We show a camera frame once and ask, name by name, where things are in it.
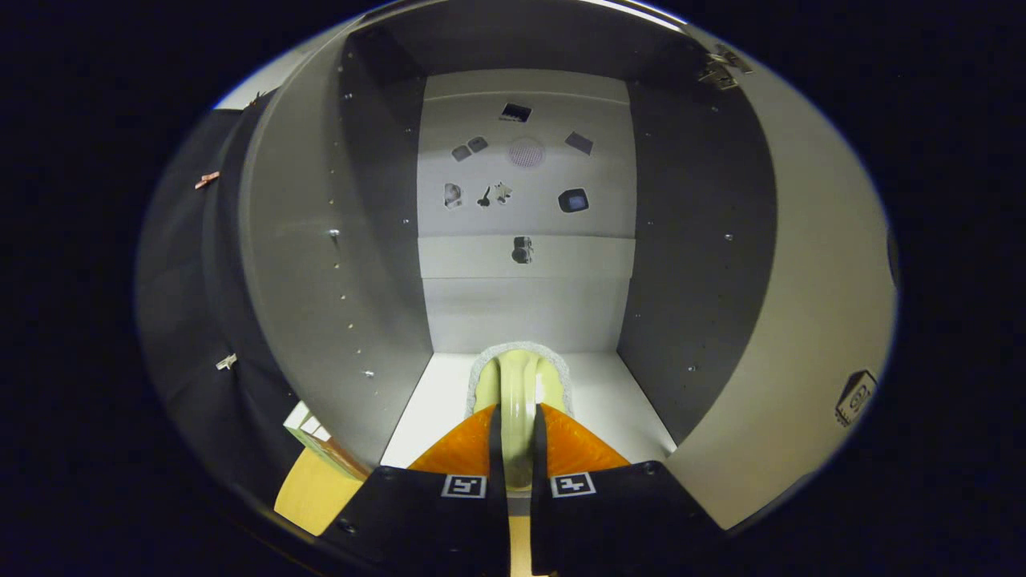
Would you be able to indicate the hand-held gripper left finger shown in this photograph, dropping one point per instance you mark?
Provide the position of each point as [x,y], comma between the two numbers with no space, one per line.
[417,521]

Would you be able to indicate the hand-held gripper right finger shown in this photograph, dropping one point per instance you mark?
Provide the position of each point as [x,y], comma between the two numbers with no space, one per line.
[625,521]

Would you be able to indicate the pale yellow mug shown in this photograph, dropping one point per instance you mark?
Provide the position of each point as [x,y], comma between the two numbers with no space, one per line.
[517,385]

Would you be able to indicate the green book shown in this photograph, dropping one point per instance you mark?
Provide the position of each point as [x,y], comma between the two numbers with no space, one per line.
[317,449]

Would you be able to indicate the grey cabinet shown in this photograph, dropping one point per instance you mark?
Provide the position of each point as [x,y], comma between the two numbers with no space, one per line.
[529,312]

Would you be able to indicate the white clip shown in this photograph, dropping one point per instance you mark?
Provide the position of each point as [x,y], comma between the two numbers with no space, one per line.
[226,362]

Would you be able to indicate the black backdrop cloth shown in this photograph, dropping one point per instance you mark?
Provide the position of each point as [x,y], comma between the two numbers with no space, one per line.
[176,304]

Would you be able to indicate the red clip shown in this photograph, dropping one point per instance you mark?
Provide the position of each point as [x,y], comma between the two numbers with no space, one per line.
[208,179]

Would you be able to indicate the black clip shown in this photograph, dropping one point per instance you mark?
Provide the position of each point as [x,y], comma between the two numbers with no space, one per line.
[256,99]

